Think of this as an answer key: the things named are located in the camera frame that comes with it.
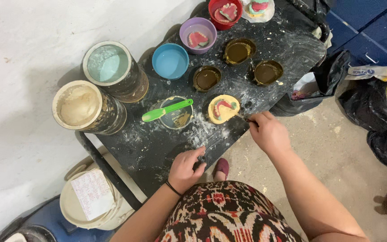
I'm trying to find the black bin bag on table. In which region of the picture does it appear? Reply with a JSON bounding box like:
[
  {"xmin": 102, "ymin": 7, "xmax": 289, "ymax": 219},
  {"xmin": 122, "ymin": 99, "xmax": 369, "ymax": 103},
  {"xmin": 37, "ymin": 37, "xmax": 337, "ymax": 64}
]
[{"xmin": 269, "ymin": 49, "xmax": 352, "ymax": 117}]

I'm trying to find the empty brass flask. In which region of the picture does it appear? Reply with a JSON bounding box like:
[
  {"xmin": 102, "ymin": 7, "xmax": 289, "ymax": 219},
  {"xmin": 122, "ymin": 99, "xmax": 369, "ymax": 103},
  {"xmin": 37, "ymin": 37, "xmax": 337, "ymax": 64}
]
[
  {"xmin": 223, "ymin": 38, "xmax": 257, "ymax": 65},
  {"xmin": 193, "ymin": 65, "xmax": 222, "ymax": 93},
  {"xmin": 254, "ymin": 60, "xmax": 284, "ymax": 86}
]

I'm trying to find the pink denture on green cast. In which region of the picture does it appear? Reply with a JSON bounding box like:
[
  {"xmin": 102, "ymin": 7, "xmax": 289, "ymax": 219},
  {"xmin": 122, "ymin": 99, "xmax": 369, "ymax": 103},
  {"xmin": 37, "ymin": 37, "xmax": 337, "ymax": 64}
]
[{"xmin": 187, "ymin": 31, "xmax": 210, "ymax": 49}]

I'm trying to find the purple plastic bowl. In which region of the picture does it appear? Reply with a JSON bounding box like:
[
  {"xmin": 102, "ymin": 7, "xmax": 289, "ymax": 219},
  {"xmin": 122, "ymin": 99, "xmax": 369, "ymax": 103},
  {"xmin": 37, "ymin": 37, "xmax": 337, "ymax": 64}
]
[{"xmin": 179, "ymin": 17, "xmax": 217, "ymax": 55}]

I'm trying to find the green plastic spatula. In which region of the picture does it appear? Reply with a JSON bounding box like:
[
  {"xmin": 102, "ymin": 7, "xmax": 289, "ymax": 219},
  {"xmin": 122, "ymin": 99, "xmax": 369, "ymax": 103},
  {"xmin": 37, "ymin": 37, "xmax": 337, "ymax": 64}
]
[{"xmin": 142, "ymin": 98, "xmax": 194, "ymax": 123}]

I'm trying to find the black work table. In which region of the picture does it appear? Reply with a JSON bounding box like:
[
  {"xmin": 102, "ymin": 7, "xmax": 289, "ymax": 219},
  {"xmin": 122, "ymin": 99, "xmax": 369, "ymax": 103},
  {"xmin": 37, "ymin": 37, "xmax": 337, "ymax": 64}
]
[{"xmin": 76, "ymin": 0, "xmax": 327, "ymax": 212}]

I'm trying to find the tin of beige powder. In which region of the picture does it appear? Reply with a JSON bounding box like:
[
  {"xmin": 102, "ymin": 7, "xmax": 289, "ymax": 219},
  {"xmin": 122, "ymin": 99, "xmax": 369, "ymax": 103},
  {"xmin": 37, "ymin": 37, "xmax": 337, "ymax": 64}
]
[{"xmin": 52, "ymin": 80, "xmax": 127, "ymax": 136}]

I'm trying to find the black wristband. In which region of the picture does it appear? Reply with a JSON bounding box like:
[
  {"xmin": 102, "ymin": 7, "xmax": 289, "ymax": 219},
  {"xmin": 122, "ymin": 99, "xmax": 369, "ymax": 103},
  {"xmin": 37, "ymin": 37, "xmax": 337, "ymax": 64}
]
[{"xmin": 165, "ymin": 180, "xmax": 183, "ymax": 197}]

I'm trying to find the blue plastic barrel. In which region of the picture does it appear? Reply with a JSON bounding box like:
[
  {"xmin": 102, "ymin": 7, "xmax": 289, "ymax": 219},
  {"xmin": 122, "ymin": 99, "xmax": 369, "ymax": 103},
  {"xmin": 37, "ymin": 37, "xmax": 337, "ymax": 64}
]
[{"xmin": 0, "ymin": 195, "xmax": 117, "ymax": 242}]

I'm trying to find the clear rubber mixing bowl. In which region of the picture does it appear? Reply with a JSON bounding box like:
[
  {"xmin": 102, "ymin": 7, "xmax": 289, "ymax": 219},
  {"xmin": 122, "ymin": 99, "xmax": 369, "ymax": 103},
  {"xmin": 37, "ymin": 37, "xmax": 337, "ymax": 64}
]
[{"xmin": 159, "ymin": 96, "xmax": 194, "ymax": 130}]

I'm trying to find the large black rubbish bag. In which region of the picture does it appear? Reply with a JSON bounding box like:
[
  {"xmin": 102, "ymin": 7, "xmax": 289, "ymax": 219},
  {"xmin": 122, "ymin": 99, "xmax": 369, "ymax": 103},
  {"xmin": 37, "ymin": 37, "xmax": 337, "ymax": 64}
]
[{"xmin": 338, "ymin": 78, "xmax": 387, "ymax": 174}]

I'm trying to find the handwritten paper note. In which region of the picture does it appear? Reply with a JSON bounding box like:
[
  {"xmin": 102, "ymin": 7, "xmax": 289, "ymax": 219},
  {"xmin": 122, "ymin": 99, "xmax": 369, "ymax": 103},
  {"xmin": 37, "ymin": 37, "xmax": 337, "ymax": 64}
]
[{"xmin": 70, "ymin": 168, "xmax": 116, "ymax": 221}]

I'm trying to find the pink denture in yellow plaster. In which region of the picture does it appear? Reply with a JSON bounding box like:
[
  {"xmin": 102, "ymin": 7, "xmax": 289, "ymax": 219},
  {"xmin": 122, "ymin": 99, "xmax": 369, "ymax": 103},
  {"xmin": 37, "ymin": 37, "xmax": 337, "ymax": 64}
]
[{"xmin": 213, "ymin": 99, "xmax": 238, "ymax": 121}]

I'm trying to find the blue plastic bowl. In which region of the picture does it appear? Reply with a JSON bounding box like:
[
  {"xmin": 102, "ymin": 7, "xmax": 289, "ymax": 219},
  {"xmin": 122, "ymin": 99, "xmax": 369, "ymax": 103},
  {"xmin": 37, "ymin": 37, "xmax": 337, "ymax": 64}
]
[{"xmin": 152, "ymin": 43, "xmax": 190, "ymax": 80}]

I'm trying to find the flask with yellow plaster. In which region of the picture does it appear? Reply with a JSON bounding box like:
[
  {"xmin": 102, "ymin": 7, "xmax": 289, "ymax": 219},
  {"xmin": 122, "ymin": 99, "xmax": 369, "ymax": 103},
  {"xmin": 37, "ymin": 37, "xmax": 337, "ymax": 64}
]
[{"xmin": 208, "ymin": 94, "xmax": 241, "ymax": 125}]

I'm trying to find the white lidded bucket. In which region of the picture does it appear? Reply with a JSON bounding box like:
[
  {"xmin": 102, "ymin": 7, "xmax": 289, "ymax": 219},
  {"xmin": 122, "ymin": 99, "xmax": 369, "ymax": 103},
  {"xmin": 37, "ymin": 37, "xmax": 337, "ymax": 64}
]
[{"xmin": 59, "ymin": 145, "xmax": 148, "ymax": 231}]

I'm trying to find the tin of blue-green powder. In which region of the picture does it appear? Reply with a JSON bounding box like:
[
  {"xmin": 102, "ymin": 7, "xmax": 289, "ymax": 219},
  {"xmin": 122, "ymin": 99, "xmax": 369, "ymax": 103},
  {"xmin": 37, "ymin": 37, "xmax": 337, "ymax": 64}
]
[{"xmin": 81, "ymin": 41, "xmax": 149, "ymax": 104}]

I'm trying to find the small metal carving knife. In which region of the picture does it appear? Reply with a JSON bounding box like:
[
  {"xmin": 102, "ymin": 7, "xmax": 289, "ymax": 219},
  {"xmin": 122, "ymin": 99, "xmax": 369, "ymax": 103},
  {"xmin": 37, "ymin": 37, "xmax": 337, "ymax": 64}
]
[{"xmin": 234, "ymin": 112, "xmax": 258, "ymax": 127}]

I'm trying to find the patterned red black dress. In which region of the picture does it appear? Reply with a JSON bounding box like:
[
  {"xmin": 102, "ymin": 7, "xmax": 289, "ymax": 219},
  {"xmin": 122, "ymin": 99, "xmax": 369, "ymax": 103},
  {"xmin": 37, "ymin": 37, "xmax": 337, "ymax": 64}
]
[{"xmin": 155, "ymin": 180, "xmax": 303, "ymax": 242}]

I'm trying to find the person's right hand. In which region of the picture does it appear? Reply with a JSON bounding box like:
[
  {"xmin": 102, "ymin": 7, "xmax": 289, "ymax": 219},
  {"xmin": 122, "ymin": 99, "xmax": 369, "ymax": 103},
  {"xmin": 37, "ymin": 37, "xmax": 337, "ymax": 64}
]
[{"xmin": 248, "ymin": 111, "xmax": 293, "ymax": 158}]

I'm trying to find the blue metal cabinet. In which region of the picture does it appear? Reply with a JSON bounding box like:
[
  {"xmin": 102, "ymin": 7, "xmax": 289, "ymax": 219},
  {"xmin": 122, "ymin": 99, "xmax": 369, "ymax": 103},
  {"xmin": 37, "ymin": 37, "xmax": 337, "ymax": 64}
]
[{"xmin": 325, "ymin": 0, "xmax": 387, "ymax": 68}]

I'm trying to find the white cloth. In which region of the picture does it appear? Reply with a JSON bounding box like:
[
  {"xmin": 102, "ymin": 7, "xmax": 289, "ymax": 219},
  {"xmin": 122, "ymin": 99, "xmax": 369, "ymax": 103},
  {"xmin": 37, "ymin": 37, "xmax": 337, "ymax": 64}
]
[{"xmin": 312, "ymin": 26, "xmax": 334, "ymax": 49}]

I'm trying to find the maroon shoe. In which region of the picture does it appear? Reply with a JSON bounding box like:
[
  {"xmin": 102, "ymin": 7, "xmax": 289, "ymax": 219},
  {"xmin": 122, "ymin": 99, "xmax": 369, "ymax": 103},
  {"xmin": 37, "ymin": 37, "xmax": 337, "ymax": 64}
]
[{"xmin": 212, "ymin": 158, "xmax": 230, "ymax": 182}]

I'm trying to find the person's left hand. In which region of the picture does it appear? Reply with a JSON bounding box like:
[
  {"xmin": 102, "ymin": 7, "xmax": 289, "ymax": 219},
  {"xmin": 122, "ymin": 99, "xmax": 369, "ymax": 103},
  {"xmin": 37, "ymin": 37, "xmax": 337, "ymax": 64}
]
[{"xmin": 168, "ymin": 146, "xmax": 208, "ymax": 195}]

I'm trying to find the red plastic bowl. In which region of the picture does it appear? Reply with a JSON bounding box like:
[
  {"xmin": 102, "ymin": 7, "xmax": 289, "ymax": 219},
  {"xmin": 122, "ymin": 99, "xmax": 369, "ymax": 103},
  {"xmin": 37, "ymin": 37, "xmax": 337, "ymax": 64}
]
[{"xmin": 208, "ymin": 0, "xmax": 244, "ymax": 31}]

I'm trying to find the black pipe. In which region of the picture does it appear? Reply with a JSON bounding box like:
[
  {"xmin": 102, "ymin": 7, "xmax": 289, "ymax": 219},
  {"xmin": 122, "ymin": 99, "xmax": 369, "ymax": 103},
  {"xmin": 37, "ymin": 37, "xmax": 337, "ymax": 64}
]
[{"xmin": 286, "ymin": 0, "xmax": 331, "ymax": 43}]

